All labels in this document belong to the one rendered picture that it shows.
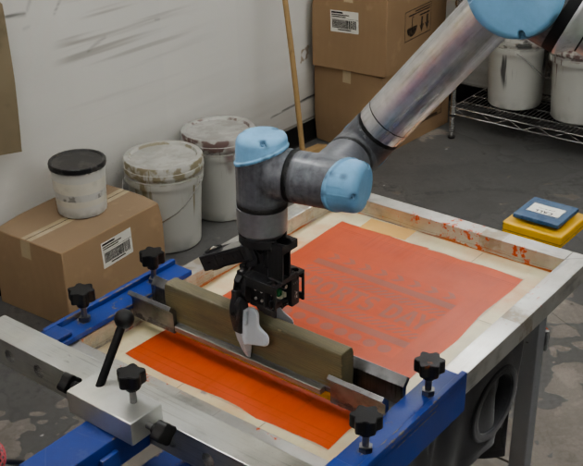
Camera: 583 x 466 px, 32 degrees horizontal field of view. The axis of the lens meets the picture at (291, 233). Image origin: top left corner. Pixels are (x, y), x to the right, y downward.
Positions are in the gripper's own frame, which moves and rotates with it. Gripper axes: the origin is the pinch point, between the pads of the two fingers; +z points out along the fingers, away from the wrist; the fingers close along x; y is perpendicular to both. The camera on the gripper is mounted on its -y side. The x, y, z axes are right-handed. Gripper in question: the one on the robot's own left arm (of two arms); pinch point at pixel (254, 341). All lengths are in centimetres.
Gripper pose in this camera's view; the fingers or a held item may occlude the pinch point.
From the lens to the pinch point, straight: 160.4
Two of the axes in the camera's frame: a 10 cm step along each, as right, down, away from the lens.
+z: 0.0, 8.9, 4.6
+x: 6.2, -3.6, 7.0
